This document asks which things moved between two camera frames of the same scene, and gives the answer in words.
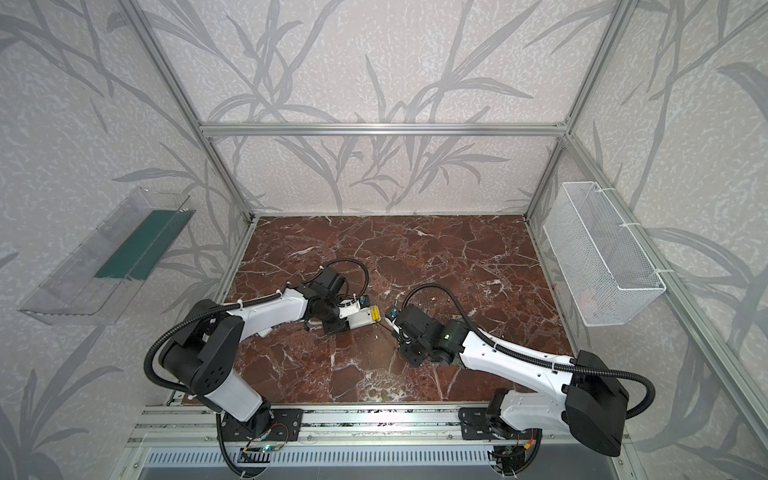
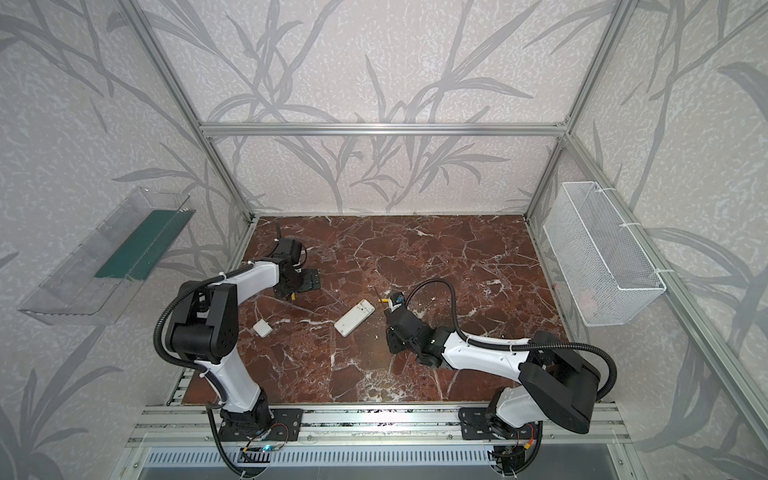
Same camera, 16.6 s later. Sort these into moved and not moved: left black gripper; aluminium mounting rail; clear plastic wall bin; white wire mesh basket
Moved: left black gripper
Not moved: clear plastic wall bin; aluminium mounting rail; white wire mesh basket
